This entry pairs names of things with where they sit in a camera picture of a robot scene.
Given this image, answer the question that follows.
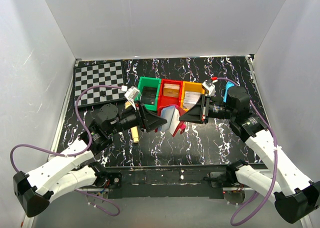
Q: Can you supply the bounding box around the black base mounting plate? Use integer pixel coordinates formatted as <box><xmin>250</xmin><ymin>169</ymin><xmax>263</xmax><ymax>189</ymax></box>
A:
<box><xmin>77</xmin><ymin>164</ymin><xmax>257</xmax><ymax>200</ymax></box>

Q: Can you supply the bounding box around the purple cable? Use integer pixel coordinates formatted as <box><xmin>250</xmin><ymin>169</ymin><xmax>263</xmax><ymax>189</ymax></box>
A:
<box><xmin>211</xmin><ymin>77</ymin><xmax>279</xmax><ymax>226</ymax></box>
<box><xmin>9</xmin><ymin>84</ymin><xmax>128</xmax><ymax>217</ymax></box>

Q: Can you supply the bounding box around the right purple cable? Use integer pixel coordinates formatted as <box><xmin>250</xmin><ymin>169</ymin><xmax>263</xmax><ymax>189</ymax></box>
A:
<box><xmin>211</xmin><ymin>77</ymin><xmax>279</xmax><ymax>226</ymax></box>

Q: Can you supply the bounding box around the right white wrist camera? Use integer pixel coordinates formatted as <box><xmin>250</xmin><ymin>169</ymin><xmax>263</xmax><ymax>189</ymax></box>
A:
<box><xmin>201</xmin><ymin>80</ymin><xmax>216</xmax><ymax>97</ymax></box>

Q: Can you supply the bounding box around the blue toy microphone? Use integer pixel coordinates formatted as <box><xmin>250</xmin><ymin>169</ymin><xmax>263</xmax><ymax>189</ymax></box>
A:
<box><xmin>223</xmin><ymin>81</ymin><xmax>235</xmax><ymax>103</ymax></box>

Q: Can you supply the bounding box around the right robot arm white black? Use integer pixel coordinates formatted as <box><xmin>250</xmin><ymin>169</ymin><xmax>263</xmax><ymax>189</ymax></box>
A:
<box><xmin>179</xmin><ymin>86</ymin><xmax>320</xmax><ymax>224</ymax></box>

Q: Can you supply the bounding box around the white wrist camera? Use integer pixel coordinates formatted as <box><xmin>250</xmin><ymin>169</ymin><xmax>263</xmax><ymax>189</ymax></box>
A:
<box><xmin>201</xmin><ymin>80</ymin><xmax>216</xmax><ymax>97</ymax></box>
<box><xmin>124</xmin><ymin>86</ymin><xmax>140</xmax><ymax>107</ymax></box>

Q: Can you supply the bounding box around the brown card stack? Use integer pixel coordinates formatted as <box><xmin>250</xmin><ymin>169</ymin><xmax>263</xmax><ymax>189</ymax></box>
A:
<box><xmin>162</xmin><ymin>83</ymin><xmax>180</xmax><ymax>98</ymax></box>

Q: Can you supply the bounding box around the black card in green bin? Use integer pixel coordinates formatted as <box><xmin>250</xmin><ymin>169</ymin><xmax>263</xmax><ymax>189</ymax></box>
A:
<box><xmin>140</xmin><ymin>86</ymin><xmax>158</xmax><ymax>106</ymax></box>

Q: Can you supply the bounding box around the red plastic bin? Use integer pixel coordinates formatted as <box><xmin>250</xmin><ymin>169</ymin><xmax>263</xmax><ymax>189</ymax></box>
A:
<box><xmin>157</xmin><ymin>79</ymin><xmax>183</xmax><ymax>115</ymax></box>

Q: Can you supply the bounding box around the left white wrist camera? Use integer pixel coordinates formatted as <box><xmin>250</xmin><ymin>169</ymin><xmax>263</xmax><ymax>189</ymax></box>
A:
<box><xmin>124</xmin><ymin>86</ymin><xmax>140</xmax><ymax>107</ymax></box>

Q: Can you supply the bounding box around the white card stack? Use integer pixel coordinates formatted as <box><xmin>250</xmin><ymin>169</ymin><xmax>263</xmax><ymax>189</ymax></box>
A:
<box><xmin>182</xmin><ymin>91</ymin><xmax>201</xmax><ymax>110</ymax></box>

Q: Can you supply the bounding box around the black and grey chessboard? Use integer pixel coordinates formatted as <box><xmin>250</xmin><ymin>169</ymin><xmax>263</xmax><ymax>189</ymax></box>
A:
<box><xmin>73</xmin><ymin>60</ymin><xmax>127</xmax><ymax>108</ymax></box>

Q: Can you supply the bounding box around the green plastic bin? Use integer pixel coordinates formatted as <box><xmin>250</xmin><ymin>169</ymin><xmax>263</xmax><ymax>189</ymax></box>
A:
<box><xmin>135</xmin><ymin>76</ymin><xmax>162</xmax><ymax>112</ymax></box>

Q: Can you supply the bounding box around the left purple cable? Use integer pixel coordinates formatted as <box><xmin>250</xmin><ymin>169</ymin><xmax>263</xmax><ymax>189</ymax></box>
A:
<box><xmin>9</xmin><ymin>84</ymin><xmax>128</xmax><ymax>217</ymax></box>

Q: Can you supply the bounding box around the orange plastic bin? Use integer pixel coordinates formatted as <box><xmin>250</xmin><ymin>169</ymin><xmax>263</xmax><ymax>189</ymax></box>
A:
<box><xmin>180</xmin><ymin>81</ymin><xmax>205</xmax><ymax>111</ymax></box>

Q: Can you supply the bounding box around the red leather card holder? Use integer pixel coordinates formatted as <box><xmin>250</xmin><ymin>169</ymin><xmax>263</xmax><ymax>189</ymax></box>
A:
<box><xmin>155</xmin><ymin>104</ymin><xmax>186</xmax><ymax>137</ymax></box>

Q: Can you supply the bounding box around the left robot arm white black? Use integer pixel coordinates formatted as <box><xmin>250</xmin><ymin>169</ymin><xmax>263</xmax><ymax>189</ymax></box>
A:
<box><xmin>13</xmin><ymin>102</ymin><xmax>167</xmax><ymax>218</ymax></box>

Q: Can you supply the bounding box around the wooden rolling pin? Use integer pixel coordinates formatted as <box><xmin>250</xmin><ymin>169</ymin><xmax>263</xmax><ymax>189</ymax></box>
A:
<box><xmin>124</xmin><ymin>101</ymin><xmax>140</xmax><ymax>144</ymax></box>

